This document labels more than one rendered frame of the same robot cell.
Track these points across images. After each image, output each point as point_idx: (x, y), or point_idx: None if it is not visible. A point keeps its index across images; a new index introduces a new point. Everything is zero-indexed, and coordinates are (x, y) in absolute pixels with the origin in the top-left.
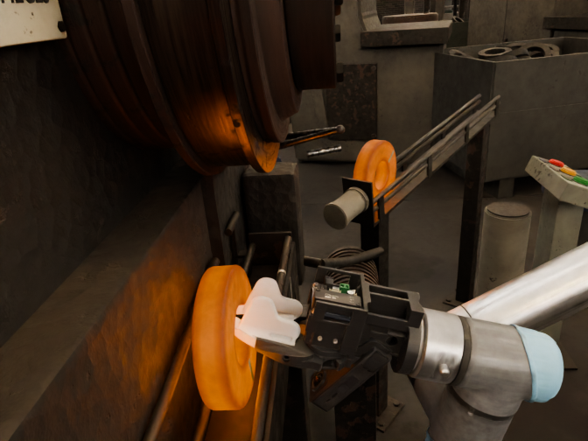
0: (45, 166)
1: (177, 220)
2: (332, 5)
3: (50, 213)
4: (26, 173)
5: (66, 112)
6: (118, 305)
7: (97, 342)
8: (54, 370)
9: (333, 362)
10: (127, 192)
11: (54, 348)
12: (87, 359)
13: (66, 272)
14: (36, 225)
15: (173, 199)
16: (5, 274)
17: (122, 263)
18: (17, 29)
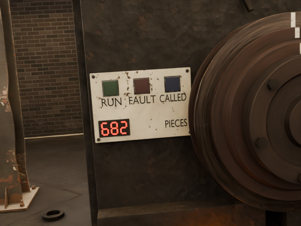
0: (176, 168)
1: (226, 208)
2: (253, 148)
3: (172, 181)
4: (166, 168)
5: (193, 155)
6: (165, 215)
7: (150, 218)
8: (132, 214)
9: None
10: (223, 189)
11: (139, 211)
12: (144, 219)
13: (173, 200)
14: (165, 182)
15: (239, 201)
16: (148, 189)
17: (183, 206)
18: (169, 133)
